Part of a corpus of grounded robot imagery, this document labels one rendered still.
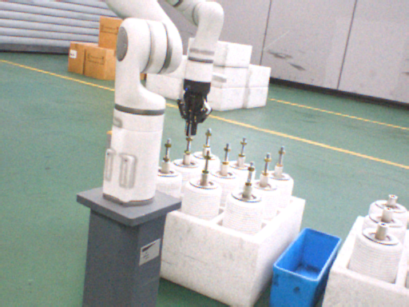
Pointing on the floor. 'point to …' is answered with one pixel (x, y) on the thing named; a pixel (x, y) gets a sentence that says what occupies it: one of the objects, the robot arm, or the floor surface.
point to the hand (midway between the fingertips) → (190, 129)
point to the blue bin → (303, 269)
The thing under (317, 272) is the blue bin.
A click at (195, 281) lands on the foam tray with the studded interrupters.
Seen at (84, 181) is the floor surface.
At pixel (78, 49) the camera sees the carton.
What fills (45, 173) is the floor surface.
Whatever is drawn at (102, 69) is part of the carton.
